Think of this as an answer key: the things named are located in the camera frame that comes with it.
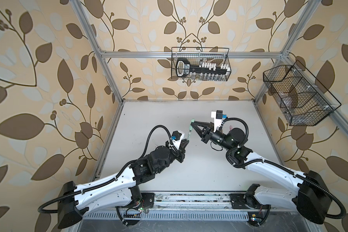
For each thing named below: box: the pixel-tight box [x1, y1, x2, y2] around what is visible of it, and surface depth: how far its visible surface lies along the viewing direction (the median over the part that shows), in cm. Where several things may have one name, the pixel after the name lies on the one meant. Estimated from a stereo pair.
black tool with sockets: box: [175, 58, 232, 78], surface depth 85 cm
